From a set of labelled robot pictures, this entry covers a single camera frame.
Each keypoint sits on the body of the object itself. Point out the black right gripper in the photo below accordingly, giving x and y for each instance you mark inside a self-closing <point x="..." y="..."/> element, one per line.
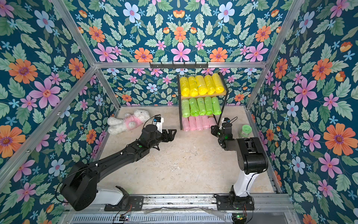
<point x="217" y="132"/>

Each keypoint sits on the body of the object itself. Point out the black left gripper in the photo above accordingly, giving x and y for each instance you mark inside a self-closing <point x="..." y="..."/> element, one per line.
<point x="170" y="137"/>

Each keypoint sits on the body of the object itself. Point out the pink trash bag roll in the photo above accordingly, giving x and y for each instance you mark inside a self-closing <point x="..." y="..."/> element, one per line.
<point x="212" y="121"/>
<point x="205" y="122"/>
<point x="192" y="123"/>
<point x="185" y="124"/>
<point x="199" y="124"/>

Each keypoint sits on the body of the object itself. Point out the green trash bag roll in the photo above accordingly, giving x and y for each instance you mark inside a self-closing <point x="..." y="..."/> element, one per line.
<point x="194" y="108"/>
<point x="216" y="106"/>
<point x="185" y="108"/>
<point x="201" y="106"/>
<point x="208" y="106"/>

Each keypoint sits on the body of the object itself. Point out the yellow trash bag roll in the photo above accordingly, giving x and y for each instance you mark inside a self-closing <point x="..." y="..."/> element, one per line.
<point x="210" y="84"/>
<point x="219" y="87"/>
<point x="184" y="87"/>
<point x="201" y="84"/>
<point x="193" y="92"/>

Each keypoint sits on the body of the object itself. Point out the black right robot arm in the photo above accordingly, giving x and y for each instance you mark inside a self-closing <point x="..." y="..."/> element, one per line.
<point x="251" y="157"/>

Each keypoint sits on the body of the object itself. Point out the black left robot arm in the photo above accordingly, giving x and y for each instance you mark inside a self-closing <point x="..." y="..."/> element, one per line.
<point x="80" y="189"/>

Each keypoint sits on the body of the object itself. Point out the white pink plush toy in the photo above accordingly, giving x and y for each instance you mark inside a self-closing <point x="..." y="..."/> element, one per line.
<point x="128" y="123"/>

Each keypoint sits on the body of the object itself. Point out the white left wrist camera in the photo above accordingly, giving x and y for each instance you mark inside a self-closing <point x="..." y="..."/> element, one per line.
<point x="158" y="122"/>

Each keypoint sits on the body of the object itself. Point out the wooden shelf with black frame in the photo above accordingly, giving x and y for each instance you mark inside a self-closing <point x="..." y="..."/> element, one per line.
<point x="201" y="95"/>

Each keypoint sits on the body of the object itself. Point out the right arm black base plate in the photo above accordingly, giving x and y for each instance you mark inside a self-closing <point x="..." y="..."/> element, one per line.
<point x="232" y="202"/>

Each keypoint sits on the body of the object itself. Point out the black wall hook rail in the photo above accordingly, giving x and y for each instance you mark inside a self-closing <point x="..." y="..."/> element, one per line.
<point x="184" y="65"/>

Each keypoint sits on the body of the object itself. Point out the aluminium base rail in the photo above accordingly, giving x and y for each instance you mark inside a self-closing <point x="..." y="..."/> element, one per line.
<point x="188" y="209"/>

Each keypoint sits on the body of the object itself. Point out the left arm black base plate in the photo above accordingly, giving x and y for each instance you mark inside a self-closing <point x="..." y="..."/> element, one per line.
<point x="127" y="202"/>

